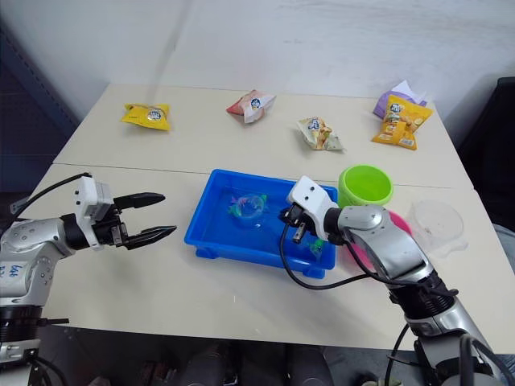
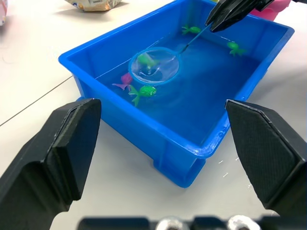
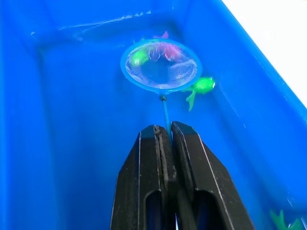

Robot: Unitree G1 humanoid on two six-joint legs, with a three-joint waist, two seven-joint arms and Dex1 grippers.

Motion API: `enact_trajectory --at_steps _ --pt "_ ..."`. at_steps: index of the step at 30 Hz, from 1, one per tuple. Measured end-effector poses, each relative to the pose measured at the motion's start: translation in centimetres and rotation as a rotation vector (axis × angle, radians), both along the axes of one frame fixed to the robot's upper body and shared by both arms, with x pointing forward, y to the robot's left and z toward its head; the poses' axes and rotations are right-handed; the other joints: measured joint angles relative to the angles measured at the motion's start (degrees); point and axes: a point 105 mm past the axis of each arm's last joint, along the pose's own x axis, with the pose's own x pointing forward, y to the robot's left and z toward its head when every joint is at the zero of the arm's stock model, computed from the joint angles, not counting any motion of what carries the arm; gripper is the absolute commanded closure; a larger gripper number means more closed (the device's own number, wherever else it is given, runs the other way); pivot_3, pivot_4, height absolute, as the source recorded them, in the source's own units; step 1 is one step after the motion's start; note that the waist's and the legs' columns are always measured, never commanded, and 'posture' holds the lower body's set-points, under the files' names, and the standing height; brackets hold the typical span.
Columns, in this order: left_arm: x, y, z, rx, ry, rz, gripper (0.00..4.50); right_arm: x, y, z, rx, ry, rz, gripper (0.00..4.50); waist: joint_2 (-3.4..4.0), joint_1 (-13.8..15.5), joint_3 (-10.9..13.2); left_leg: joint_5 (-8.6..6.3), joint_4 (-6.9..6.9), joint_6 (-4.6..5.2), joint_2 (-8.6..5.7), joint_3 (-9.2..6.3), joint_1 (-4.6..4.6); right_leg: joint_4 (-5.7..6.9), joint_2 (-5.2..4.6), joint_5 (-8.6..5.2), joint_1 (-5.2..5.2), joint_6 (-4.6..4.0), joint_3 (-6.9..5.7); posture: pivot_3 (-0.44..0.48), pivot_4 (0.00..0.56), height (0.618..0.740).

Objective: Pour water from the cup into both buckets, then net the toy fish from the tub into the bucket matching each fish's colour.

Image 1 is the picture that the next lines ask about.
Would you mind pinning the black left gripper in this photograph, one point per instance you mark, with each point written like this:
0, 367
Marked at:
108, 231

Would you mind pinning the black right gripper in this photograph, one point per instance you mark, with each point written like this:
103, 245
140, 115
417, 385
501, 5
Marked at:
295, 217

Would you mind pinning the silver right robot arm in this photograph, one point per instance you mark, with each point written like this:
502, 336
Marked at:
394, 249

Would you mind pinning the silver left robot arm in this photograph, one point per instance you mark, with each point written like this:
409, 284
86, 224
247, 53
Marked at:
28, 249

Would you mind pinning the green toy fish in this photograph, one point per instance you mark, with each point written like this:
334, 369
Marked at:
316, 246

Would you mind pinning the pink multicolour toy fish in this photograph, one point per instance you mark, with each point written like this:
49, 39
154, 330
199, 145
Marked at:
238, 206

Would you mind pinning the blue plastic tub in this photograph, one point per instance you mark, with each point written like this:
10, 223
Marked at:
217, 237

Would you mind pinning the green plastic bucket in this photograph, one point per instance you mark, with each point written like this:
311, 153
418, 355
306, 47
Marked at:
364, 187

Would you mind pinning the clear plastic cup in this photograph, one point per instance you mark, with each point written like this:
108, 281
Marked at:
436, 225

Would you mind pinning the beige green snack bag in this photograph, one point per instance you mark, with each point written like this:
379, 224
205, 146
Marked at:
320, 134

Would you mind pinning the yellow snack bag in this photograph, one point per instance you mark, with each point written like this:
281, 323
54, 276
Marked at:
141, 118

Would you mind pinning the red white snack bag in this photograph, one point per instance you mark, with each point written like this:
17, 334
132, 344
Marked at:
249, 106

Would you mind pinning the orange chips snack bag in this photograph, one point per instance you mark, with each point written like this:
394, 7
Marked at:
400, 128

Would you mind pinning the purple snack bag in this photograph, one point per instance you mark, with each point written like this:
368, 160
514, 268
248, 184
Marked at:
382, 105

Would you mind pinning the dark blue metal rack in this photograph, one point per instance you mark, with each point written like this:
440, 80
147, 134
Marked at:
24, 132

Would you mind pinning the dark rounded shape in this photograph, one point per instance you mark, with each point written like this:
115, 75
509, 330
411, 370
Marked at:
209, 368
303, 368

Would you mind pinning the black chair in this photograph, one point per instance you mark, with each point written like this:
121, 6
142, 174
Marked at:
493, 153

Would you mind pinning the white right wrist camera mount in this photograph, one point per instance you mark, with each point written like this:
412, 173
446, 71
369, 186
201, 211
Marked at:
311, 197

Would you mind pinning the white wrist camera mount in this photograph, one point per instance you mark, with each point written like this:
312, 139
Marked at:
90, 197
311, 197

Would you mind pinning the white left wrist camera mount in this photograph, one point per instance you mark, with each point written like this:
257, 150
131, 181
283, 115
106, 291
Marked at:
90, 197

